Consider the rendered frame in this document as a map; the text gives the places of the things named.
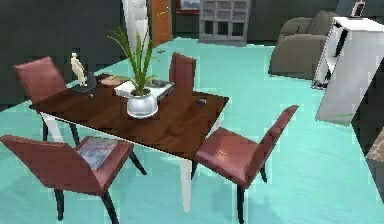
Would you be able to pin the orange wooden door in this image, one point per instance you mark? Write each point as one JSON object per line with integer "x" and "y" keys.
{"x": 161, "y": 20}

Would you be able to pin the framed wall picture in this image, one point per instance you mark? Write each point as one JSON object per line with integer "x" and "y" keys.
{"x": 188, "y": 6}

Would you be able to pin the grey armchair sofa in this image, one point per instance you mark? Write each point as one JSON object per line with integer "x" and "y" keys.
{"x": 300, "y": 46}

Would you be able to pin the grey cubby shelf unit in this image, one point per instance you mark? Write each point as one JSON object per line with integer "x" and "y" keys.
{"x": 224, "y": 20}

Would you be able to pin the brown flat plate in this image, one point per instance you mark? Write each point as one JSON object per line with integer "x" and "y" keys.
{"x": 111, "y": 80}

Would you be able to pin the dark wooden dining table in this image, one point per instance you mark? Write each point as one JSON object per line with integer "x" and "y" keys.
{"x": 173, "y": 123}

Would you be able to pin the cream figurine statue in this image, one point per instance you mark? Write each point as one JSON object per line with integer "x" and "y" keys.
{"x": 78, "y": 68}

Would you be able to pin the white side table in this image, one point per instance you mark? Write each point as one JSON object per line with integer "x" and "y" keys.
{"x": 350, "y": 66}

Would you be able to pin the white floor lamp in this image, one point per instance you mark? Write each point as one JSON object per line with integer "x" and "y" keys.
{"x": 136, "y": 23}

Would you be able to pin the green plant in white pot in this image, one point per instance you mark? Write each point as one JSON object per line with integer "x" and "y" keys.
{"x": 141, "y": 100}

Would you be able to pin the pink phone on stand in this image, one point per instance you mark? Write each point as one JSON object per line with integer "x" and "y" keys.
{"x": 357, "y": 8}

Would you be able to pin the pale blue magazine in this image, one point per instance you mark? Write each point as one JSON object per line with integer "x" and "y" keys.
{"x": 96, "y": 151}

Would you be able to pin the red leather chair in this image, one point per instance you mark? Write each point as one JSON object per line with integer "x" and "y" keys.
{"x": 182, "y": 71}
{"x": 40, "y": 78}
{"x": 56, "y": 166}
{"x": 233, "y": 153}

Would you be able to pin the small black remote control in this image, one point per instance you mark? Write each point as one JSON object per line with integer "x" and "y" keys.
{"x": 201, "y": 102}

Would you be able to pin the white open book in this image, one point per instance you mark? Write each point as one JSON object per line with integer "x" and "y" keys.
{"x": 156, "y": 87}

